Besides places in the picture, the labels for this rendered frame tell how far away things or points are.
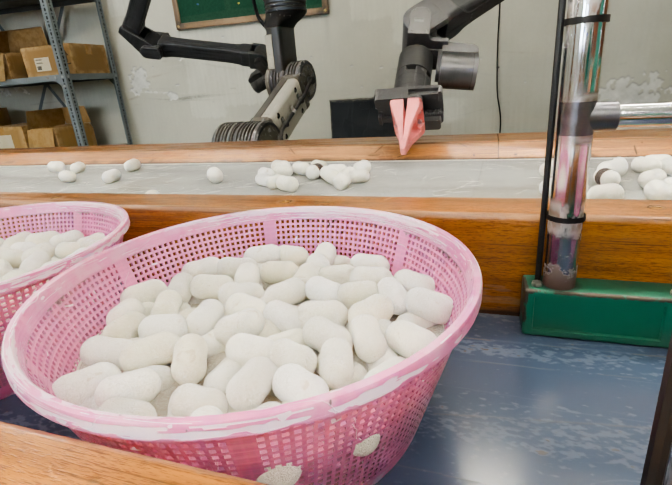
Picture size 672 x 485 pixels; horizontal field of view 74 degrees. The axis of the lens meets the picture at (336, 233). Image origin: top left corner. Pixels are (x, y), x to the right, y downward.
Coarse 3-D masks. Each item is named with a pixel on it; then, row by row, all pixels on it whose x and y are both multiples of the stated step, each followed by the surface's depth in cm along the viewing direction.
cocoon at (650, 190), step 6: (654, 180) 43; (660, 180) 43; (648, 186) 43; (654, 186) 42; (660, 186) 41; (666, 186) 41; (648, 192) 43; (654, 192) 42; (660, 192) 41; (666, 192) 41; (648, 198) 43; (654, 198) 42; (660, 198) 41; (666, 198) 41
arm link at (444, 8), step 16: (432, 0) 73; (448, 0) 73; (464, 0) 73; (480, 0) 74; (496, 0) 76; (432, 16) 72; (448, 16) 72; (464, 16) 74; (432, 32) 72; (448, 32) 75
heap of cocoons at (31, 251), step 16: (0, 240) 47; (16, 240) 46; (32, 240) 46; (48, 240) 47; (64, 240) 45; (80, 240) 45; (96, 240) 43; (0, 256) 42; (16, 256) 42; (32, 256) 40; (48, 256) 41; (64, 256) 43; (0, 272) 37; (16, 272) 37
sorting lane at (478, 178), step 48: (48, 192) 69; (96, 192) 66; (144, 192) 64; (192, 192) 62; (240, 192) 60; (288, 192) 58; (336, 192) 56; (384, 192) 54; (432, 192) 53; (480, 192) 51; (528, 192) 50; (624, 192) 47
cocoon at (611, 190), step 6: (594, 186) 43; (600, 186) 42; (606, 186) 42; (612, 186) 43; (618, 186) 43; (588, 192) 43; (594, 192) 42; (600, 192) 42; (606, 192) 42; (612, 192) 42; (618, 192) 42; (588, 198) 43; (594, 198) 42; (600, 198) 42; (606, 198) 42; (612, 198) 42; (618, 198) 43
